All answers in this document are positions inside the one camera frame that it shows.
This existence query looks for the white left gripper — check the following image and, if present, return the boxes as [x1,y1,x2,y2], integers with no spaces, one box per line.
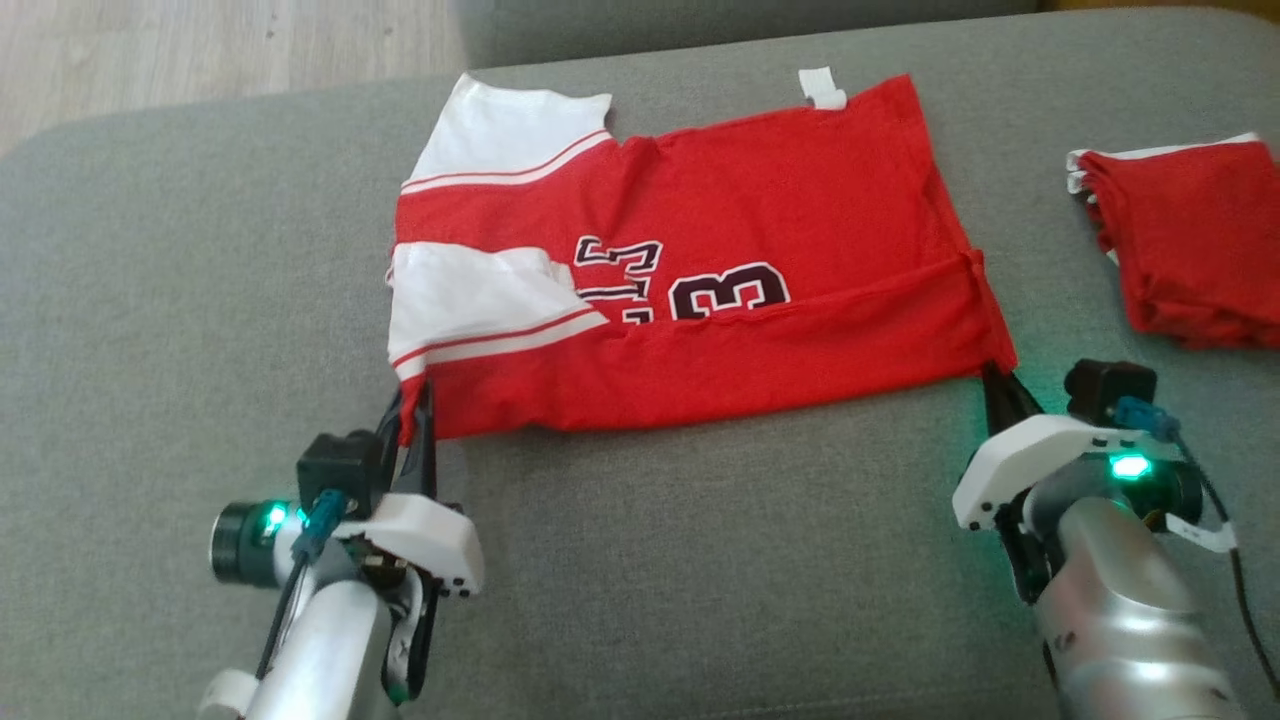
[335,379,487,602]

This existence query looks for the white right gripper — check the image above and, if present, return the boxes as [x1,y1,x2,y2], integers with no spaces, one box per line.
[952,364,1183,532]

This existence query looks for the red shorts with white stripes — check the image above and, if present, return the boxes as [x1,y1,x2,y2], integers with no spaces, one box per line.
[1065,133,1280,351]

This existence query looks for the red basketball jersey white sleeves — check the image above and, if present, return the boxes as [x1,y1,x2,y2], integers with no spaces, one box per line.
[385,67,1019,446]

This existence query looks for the large yellow sofa backrest cushion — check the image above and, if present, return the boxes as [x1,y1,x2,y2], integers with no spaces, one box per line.
[1040,0,1280,15]

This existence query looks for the grey fabric sofa seat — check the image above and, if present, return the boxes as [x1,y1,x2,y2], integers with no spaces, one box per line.
[455,0,1046,71]

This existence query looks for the teal cable connector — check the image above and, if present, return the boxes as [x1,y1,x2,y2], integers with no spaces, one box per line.
[1113,396,1182,443]
[292,488,349,561]

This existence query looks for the white cable strap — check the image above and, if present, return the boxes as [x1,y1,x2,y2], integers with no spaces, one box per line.
[198,668,261,719]
[1163,512,1239,554]

